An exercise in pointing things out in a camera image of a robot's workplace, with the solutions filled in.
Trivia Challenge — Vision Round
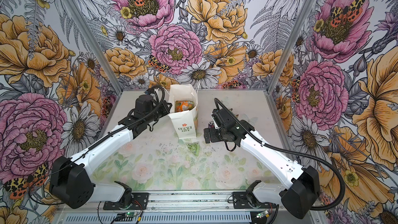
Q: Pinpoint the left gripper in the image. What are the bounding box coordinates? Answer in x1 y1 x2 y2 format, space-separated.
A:
146 100 172 123

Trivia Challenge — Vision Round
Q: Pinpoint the orange snack bag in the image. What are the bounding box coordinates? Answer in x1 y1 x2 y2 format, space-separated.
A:
175 100 195 113

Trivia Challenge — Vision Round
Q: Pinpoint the white paper bag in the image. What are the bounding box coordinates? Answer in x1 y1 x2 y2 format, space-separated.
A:
169 84 198 139

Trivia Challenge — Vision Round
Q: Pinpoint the small green candy wrapper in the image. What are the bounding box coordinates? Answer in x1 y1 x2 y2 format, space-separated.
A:
187 142 200 157

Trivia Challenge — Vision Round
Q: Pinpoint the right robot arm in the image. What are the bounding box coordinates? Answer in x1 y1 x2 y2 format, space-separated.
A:
204 120 320 219

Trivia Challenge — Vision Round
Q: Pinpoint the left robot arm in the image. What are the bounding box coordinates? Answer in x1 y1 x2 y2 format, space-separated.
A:
49 94 173 209

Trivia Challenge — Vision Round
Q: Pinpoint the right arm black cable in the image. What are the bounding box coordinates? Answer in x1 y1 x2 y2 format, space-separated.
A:
214 97 346 212

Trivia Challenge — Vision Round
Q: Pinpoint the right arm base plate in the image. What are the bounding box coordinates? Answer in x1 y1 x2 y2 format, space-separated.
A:
228 191 276 209

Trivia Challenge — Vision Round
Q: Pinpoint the aluminium front rail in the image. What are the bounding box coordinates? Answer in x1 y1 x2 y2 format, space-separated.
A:
55 189 321 214

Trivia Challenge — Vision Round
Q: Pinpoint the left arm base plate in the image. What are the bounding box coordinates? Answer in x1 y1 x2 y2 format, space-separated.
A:
103 192 150 211

